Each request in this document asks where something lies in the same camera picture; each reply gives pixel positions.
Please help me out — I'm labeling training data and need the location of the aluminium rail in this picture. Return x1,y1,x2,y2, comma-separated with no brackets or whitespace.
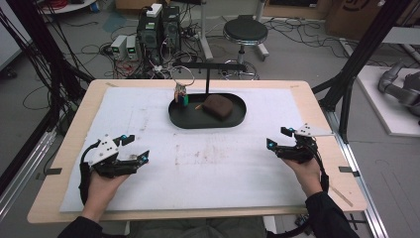
323,108,390,238
0,129,57,220

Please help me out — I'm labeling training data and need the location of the left hand-held gripper cable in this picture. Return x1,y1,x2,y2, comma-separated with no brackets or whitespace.
77,139,101,206

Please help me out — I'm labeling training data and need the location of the black metal frame post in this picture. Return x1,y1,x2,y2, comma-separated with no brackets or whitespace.
311,0,412,144

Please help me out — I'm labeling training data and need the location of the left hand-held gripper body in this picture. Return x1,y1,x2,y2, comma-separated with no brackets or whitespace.
82,133,141,180

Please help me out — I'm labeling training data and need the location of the grey power supply unit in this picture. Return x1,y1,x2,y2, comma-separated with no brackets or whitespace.
110,35,129,61
126,35,141,61

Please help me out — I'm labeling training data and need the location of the black oval tray with hanger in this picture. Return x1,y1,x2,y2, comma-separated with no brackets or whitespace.
167,60,249,130

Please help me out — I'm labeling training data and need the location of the key ring with coloured tags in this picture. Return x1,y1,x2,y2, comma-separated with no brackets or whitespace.
169,64,196,108

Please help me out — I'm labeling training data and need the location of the white platform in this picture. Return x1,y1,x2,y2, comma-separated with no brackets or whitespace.
356,64,420,139

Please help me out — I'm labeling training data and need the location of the white desk leg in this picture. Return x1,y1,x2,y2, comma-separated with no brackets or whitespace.
197,0,215,61

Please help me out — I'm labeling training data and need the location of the person's left hand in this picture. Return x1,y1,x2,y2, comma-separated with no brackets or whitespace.
84,169,133,210

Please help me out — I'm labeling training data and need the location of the white table mat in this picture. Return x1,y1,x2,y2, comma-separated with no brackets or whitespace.
58,86,310,213

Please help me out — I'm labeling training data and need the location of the white adapter box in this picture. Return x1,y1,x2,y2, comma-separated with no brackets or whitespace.
146,2,163,19

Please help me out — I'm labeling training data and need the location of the cardboard box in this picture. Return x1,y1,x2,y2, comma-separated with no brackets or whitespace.
324,0,385,42

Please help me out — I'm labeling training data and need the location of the brown zip pouch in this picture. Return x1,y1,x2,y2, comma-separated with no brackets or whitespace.
194,93,235,121

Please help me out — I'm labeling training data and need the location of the black round stool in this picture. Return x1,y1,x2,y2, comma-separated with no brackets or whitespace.
222,14,269,81

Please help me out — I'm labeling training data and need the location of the black frame with cables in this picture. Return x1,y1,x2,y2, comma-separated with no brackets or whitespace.
0,0,95,196

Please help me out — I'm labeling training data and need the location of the right hand-held gripper cable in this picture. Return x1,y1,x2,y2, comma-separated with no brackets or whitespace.
306,136,331,194

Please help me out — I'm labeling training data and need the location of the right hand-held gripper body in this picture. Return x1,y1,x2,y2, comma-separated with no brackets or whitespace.
274,122,335,165

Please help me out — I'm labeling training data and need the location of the hand-held gripper cable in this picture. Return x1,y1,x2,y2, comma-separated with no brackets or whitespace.
306,136,331,194
77,139,101,206

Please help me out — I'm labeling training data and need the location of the black computer tower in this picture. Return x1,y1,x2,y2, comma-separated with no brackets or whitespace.
136,13,163,65
161,5,182,55

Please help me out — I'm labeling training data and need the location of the person's right hand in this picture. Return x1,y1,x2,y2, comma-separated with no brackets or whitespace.
281,157,324,198

